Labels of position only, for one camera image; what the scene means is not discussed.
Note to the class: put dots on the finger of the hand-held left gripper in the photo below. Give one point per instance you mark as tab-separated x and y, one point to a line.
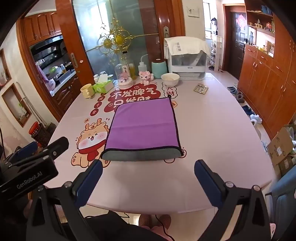
56	146
25	150

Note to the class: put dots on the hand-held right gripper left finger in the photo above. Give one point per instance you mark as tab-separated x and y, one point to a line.
89	183

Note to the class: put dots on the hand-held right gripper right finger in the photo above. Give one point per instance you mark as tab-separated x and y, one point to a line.
206	183

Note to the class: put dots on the purple towel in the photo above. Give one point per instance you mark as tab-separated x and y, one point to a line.
143	125

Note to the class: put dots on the red lidded bucket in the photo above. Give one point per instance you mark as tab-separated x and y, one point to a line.
34	128

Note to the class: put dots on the person's dark trousers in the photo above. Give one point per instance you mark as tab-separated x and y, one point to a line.
108	227

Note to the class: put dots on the printed pink tablecloth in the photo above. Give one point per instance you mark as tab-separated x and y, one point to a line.
212	132

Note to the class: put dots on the yellow mug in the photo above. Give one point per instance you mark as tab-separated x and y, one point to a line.
87	91

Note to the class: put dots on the pink hanging kitchen towel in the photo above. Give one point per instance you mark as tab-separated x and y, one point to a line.
42	74

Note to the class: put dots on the green tissue box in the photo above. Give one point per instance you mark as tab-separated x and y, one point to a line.
103	87

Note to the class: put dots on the blue chair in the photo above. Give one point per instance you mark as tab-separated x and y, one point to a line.
283	194

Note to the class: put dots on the white shoes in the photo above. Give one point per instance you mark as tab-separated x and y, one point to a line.
256	119

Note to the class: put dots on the large cardboard box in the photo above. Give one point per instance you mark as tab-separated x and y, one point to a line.
279	143

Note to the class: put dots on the small cardboard box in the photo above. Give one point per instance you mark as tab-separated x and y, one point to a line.
288	165

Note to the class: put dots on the blue shoes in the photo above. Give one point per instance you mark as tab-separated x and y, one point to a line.
248	110

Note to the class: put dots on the grey slipper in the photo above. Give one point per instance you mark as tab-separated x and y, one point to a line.
239	96
231	89

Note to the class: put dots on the pill blister pack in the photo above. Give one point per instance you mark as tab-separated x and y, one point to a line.
200	89

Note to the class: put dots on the glass dome with pink figure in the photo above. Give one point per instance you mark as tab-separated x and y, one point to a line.
124	76

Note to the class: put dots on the black range hood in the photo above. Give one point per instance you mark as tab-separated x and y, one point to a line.
47	47

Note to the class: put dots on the yellow liquid bottle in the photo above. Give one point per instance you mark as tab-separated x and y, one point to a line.
132	70

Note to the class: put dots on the white bowl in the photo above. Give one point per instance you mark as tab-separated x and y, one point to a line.
170	80

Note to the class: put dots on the pink plush toy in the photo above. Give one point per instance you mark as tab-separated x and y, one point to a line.
145	77

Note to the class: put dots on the white squeeze bottle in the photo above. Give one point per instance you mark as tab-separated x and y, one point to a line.
142	69

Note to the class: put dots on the white plastic storage box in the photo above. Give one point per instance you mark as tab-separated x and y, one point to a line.
187	68

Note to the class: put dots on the wooden kitchen cupboards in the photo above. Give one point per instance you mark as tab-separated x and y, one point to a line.
41	26

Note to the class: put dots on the mint green container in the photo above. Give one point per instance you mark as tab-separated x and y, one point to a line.
159	69

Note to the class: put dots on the frosted glass sliding door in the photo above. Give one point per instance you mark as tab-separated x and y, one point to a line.
92	27

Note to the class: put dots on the white shoe rack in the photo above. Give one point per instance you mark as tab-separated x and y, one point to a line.
215	53

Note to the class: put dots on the dark entrance door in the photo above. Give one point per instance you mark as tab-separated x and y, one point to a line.
237	51

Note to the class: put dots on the white cloth cover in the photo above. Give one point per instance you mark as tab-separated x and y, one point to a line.
185	45

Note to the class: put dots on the red door decoration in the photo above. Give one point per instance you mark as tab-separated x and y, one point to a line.
241	21

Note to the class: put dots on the wooden wall cabinet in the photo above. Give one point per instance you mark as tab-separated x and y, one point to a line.
261	78

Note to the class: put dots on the wall switch panel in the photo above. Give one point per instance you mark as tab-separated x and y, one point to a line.
193	12

